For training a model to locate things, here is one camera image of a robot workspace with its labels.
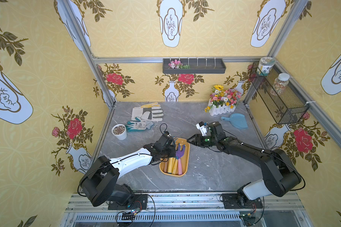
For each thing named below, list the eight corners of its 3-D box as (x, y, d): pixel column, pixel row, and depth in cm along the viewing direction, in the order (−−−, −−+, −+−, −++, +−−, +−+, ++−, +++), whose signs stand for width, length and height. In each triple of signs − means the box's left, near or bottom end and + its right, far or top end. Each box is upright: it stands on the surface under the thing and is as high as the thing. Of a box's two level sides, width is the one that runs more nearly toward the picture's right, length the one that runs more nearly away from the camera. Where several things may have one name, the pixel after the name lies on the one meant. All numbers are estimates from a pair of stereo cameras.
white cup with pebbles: (113, 141, 100) (109, 135, 93) (117, 130, 106) (113, 123, 100) (126, 141, 100) (123, 135, 93) (129, 130, 106) (126, 123, 100)
